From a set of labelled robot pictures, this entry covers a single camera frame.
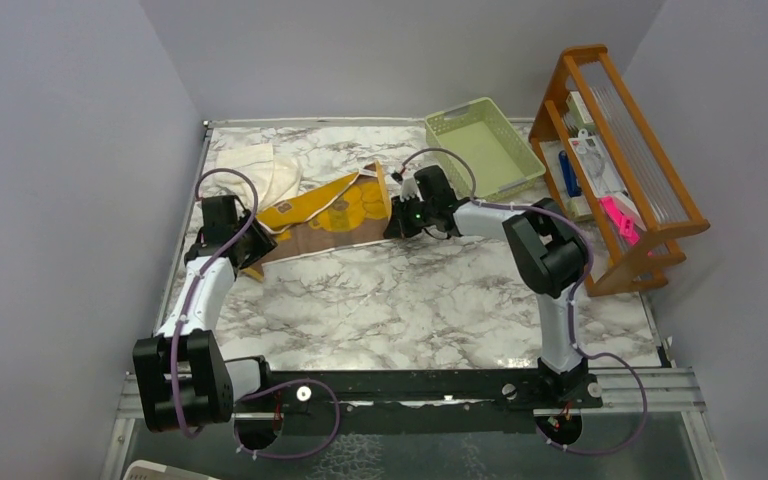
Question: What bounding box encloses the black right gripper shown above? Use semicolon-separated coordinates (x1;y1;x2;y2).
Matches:
386;192;436;240

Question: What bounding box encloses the brown yellow bear towel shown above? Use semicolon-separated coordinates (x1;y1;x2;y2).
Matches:
241;161;392;282

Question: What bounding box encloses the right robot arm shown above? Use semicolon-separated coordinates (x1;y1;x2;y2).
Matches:
384;166;591;407

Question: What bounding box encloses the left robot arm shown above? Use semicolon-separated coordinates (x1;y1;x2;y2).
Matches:
132;195;277;437

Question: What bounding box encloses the cream white towel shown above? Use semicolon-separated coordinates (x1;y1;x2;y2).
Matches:
215;143;302;212

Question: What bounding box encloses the light green plastic basket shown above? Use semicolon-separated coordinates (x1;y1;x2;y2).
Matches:
424;97;546;202

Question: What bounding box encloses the blue item on rack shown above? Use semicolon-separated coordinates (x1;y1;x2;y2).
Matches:
558;149;582;198

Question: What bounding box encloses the white packaged item on rack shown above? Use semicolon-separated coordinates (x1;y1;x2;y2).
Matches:
569;129;627;198

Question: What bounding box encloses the small box on rack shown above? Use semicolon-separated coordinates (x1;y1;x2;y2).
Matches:
566;90;595;131

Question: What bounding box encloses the pink item on rack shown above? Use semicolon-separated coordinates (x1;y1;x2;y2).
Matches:
599;193;645;245

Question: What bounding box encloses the orange wooden rack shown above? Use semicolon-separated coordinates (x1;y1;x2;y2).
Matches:
528;44;710;296

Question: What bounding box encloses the white bin corner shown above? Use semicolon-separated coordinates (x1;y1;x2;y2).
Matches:
122;460;218;480

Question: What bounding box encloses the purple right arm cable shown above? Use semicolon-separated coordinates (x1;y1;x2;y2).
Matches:
391;146;650;458

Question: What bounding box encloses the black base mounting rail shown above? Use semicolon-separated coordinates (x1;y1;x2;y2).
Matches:
232;369;603;436

